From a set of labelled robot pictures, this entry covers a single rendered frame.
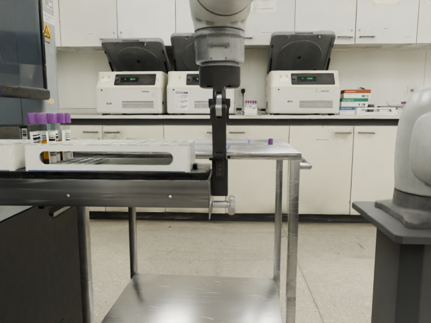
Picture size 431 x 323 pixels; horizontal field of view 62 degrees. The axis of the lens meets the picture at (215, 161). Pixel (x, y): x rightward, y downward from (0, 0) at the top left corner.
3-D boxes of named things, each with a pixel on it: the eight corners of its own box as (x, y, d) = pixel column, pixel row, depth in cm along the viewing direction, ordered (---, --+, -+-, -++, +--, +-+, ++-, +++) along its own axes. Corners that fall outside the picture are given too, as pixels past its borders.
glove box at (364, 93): (343, 98, 326) (344, 86, 325) (340, 99, 339) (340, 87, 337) (371, 98, 324) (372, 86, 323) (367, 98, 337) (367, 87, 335)
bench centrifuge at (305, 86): (270, 115, 292) (272, 25, 283) (264, 115, 353) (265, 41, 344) (340, 115, 289) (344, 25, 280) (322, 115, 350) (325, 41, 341)
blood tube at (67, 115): (61, 168, 72) (60, 112, 71) (66, 167, 74) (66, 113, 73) (67, 168, 72) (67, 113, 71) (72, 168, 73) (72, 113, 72)
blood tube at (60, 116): (62, 170, 70) (59, 113, 68) (56, 170, 71) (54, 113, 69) (68, 169, 72) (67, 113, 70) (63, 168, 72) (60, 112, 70)
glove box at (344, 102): (341, 106, 327) (341, 98, 326) (337, 106, 340) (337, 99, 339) (367, 106, 326) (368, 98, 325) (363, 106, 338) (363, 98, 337)
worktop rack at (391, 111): (356, 115, 299) (356, 107, 298) (354, 115, 309) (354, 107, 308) (395, 115, 294) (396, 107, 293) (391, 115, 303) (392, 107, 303)
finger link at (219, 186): (228, 158, 67) (228, 159, 67) (228, 195, 68) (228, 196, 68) (211, 158, 68) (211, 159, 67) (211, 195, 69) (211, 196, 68)
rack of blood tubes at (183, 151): (24, 178, 65) (22, 143, 64) (52, 169, 75) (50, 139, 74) (189, 179, 63) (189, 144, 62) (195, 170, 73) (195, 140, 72)
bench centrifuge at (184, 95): (166, 115, 296) (164, 27, 286) (177, 115, 357) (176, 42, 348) (234, 115, 293) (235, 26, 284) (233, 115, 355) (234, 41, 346)
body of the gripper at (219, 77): (201, 68, 70) (201, 117, 71) (196, 63, 61) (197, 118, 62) (240, 68, 69) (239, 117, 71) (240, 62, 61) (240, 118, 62)
